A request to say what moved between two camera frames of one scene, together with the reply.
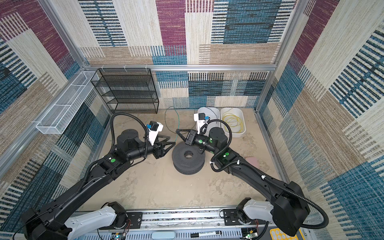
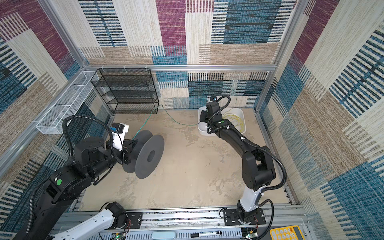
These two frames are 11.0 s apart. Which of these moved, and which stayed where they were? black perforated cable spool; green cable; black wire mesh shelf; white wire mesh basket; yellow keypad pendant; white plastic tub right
Moved: green cable; black perforated cable spool
Stayed: white plastic tub right; black wire mesh shelf; white wire mesh basket; yellow keypad pendant
